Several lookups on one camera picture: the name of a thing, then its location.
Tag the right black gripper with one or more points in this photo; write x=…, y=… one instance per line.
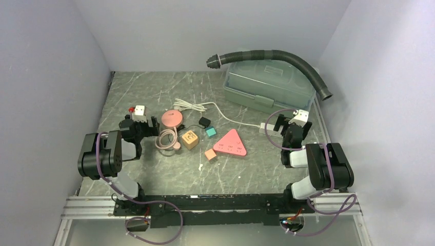
x=281, y=120

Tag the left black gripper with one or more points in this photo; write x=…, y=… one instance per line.
x=150, y=130

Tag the pink triangular power strip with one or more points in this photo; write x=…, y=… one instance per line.
x=231, y=143

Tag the white power strip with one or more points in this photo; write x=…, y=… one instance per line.
x=269, y=128

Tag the round pink power socket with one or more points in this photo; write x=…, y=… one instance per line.
x=172, y=119

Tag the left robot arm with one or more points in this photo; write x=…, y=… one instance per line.
x=102, y=156

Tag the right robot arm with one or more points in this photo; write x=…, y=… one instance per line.
x=327, y=165

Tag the salmon cube plug adapter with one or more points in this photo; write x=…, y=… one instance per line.
x=210, y=154

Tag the tan cube socket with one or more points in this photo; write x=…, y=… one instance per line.
x=190, y=139

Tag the green plastic storage box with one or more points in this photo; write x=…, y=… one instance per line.
x=268, y=86

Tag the teal cube adapter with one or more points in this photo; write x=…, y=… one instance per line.
x=210, y=131

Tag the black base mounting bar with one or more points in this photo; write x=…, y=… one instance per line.
x=177, y=218

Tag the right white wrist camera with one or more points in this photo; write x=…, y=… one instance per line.
x=300, y=118

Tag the aluminium frame rail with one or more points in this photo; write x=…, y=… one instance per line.
x=102, y=207

